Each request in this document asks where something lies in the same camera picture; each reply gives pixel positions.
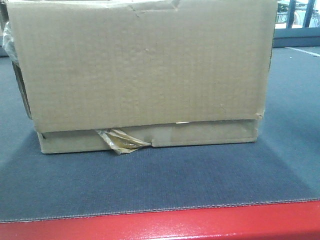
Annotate brown cardboard carton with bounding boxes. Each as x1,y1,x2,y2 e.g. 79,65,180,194
0,0,277,154

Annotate grey conveyor belt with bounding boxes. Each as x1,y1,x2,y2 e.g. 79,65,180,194
0,47,320,223

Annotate red conveyor frame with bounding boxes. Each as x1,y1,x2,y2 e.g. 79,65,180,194
0,201,320,240

